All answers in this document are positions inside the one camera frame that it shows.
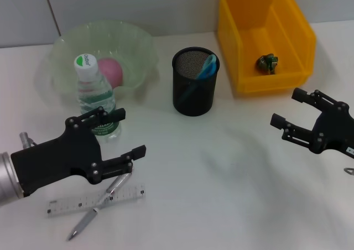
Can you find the silver ballpoint pen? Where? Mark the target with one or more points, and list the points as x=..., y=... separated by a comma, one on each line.
x=85, y=219

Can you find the clear green-label water bottle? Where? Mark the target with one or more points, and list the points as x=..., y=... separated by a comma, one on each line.
x=94, y=95

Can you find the pink toy peach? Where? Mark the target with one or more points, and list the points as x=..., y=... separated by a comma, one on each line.
x=112, y=73

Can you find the yellow plastic storage bin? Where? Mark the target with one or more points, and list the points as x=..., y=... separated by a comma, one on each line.
x=232, y=39

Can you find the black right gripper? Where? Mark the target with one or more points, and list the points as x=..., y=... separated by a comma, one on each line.
x=334, y=131

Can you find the blue safety scissors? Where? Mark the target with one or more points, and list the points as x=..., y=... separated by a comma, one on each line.
x=207, y=67

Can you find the clear plastic ruler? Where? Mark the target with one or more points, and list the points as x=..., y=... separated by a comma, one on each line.
x=72, y=204

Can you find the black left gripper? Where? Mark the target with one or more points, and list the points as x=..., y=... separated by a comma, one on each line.
x=61, y=158

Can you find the translucent green fruit bowl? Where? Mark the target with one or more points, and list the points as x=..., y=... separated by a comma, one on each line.
x=130, y=45

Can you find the green plastic wrapper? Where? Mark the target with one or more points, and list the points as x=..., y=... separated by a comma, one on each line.
x=266, y=64

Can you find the black mesh pen cup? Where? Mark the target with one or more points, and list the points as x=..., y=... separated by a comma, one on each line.
x=193, y=103

